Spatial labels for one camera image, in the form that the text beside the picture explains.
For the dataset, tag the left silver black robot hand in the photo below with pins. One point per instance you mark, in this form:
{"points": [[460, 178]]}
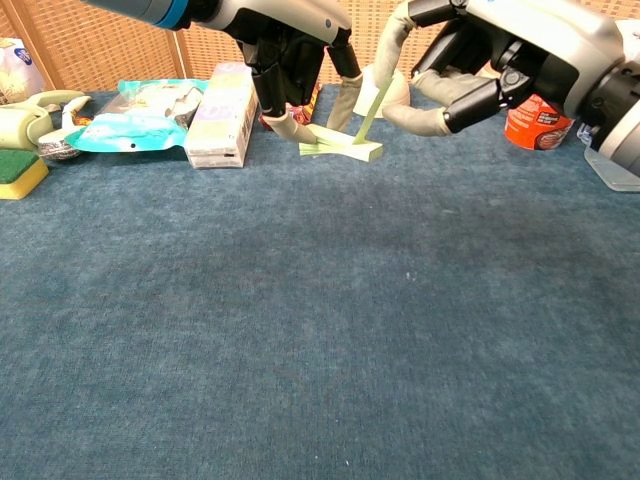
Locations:
{"points": [[285, 25]]}

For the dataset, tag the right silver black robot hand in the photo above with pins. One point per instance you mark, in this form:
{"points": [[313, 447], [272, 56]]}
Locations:
{"points": [[545, 30]]}

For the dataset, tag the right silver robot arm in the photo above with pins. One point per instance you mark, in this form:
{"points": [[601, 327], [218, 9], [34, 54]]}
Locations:
{"points": [[620, 125]]}

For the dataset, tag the brown cookie pack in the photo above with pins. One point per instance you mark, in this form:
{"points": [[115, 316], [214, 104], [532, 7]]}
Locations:
{"points": [[300, 114]]}

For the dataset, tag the orange instant noodle cup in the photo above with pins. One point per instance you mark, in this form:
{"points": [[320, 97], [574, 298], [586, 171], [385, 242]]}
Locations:
{"points": [[530, 130]]}

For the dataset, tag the white purple box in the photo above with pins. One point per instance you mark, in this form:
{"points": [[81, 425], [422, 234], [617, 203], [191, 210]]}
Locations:
{"points": [[222, 125]]}

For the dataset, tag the upturned beige bowl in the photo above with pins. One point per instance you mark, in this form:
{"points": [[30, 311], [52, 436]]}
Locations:
{"points": [[401, 90]]}

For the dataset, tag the clear blue rimmed food container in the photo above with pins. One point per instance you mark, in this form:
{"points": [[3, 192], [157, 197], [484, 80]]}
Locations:
{"points": [[615, 177]]}

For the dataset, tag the teal plastic snack bag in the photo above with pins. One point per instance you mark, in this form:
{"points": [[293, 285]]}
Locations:
{"points": [[140, 125]]}

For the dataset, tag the woven bamboo folding screen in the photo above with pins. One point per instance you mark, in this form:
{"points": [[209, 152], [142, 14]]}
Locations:
{"points": [[100, 45]]}

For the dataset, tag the small orange wrapped candy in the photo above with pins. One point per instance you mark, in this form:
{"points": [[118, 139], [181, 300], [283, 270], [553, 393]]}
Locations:
{"points": [[81, 120]]}

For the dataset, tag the white flour bag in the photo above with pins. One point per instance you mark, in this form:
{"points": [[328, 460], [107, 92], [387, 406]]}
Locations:
{"points": [[15, 75]]}

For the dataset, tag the teal blue table cloth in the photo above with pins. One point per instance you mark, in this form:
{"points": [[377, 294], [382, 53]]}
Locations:
{"points": [[320, 300]]}

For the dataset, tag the green yellow sponge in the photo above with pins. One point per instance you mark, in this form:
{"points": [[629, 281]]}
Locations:
{"points": [[20, 172]]}

